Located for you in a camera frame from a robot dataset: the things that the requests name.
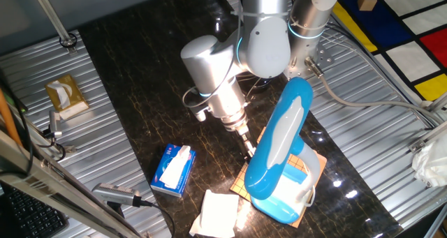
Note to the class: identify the aluminium frame bar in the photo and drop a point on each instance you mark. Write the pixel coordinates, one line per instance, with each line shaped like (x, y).
(63, 192)

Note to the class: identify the wooden grid board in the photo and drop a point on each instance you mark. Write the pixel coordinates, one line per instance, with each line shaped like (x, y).
(241, 185)

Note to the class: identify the wooden cube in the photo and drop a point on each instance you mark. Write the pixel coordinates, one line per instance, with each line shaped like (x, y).
(366, 0)

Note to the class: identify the metal pole with base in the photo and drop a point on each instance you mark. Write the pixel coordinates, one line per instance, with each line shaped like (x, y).
(52, 18)

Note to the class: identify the white plastic bag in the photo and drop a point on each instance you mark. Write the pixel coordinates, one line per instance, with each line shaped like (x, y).
(431, 161)

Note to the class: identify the colourful block pattern mat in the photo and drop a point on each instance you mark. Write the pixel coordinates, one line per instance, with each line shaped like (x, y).
(412, 53)

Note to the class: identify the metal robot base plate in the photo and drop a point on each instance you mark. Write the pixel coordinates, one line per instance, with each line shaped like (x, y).
(323, 58)

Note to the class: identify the blue tissue box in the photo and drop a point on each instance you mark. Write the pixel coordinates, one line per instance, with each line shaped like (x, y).
(167, 182)

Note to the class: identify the grey camera on stand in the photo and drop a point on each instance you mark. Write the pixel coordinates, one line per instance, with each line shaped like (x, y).
(113, 194)

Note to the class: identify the white tissue paper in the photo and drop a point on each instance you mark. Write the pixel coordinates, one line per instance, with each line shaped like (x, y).
(218, 213)

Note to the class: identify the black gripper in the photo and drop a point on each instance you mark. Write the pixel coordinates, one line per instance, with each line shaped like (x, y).
(241, 131)

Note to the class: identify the yellow tissue box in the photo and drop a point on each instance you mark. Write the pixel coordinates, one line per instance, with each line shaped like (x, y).
(75, 98)

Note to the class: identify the orange stick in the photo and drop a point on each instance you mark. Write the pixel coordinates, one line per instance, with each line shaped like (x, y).
(8, 119)

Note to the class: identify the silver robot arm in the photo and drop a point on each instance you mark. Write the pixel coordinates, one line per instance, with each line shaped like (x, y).
(265, 46)

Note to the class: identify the aluminium corner frame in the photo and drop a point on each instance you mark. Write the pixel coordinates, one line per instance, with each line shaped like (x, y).
(429, 137)

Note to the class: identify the black keyboard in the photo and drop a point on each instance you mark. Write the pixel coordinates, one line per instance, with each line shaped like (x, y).
(31, 213)

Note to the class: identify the black marble pattern mat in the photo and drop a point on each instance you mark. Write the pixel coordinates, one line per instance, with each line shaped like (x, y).
(146, 91)

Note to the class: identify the small silver camera on bracket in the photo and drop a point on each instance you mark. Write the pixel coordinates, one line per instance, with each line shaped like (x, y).
(55, 124)

